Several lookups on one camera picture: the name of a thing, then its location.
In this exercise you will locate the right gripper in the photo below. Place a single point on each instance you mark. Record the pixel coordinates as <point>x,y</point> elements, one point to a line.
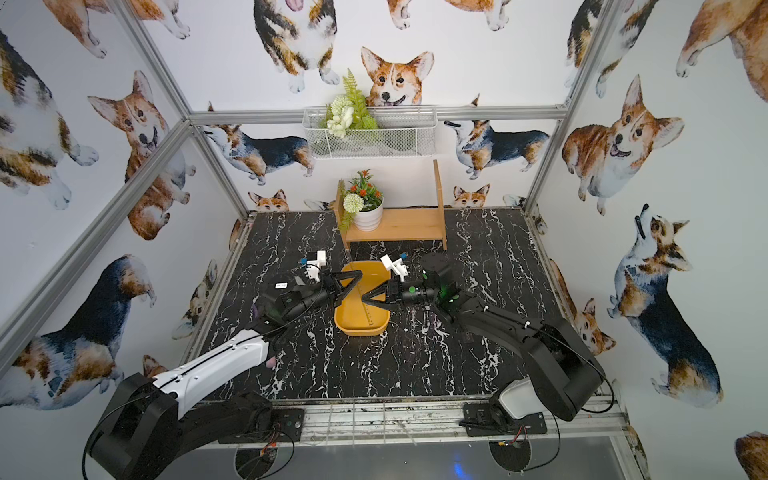
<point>396,290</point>

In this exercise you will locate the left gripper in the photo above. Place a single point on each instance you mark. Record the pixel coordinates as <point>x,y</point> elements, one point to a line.
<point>330,288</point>

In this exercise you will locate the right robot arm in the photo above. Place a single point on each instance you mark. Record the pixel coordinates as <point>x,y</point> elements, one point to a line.
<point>561,372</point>

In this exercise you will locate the green fern white flowers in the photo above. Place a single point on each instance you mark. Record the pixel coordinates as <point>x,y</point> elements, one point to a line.
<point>348,112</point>

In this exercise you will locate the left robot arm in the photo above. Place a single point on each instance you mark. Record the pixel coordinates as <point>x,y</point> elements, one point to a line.
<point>152,421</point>

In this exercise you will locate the potted flower plant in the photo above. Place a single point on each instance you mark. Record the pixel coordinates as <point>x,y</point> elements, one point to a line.
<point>361,204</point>

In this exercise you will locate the white wire basket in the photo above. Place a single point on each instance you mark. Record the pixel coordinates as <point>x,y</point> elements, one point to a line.
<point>400,132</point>

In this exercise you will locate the wooden shelf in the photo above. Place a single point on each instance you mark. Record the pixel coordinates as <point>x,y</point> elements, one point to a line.
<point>406,224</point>

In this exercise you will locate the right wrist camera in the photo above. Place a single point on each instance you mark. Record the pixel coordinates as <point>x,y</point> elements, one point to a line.
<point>397,267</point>

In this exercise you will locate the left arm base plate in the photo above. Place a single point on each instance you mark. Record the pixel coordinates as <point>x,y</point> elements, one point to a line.
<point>282,425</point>

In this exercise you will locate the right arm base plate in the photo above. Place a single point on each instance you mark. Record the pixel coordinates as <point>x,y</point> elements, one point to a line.
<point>485,419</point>

